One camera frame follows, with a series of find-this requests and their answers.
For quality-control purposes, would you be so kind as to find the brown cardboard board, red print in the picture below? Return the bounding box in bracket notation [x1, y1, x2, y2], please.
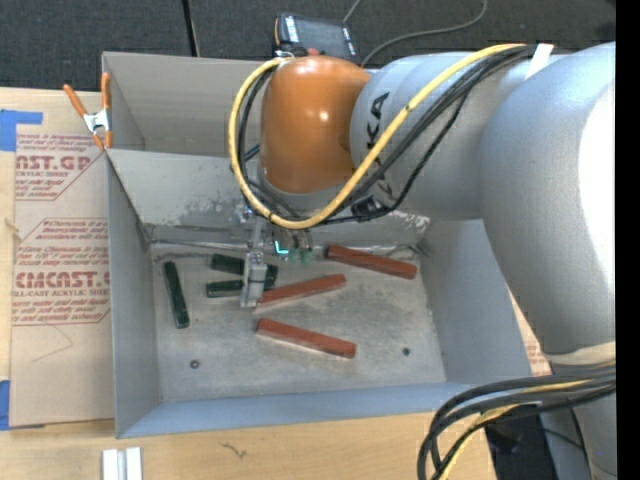
[0, 86, 554, 432]

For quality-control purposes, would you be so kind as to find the dark green flat block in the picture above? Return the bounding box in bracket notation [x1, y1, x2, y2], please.
[209, 252, 280, 285]
[162, 260, 192, 330]
[205, 277, 277, 299]

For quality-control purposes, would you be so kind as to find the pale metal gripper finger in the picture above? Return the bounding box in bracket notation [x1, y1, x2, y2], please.
[239, 266, 255, 310]
[247, 250, 267, 300]

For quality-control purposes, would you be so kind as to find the grey metal bin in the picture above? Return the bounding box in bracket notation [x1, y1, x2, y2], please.
[101, 51, 535, 440]

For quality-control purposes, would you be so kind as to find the red-brown flat block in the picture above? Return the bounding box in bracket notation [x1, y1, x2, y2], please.
[253, 273, 348, 313]
[254, 317, 358, 361]
[324, 244, 419, 281]

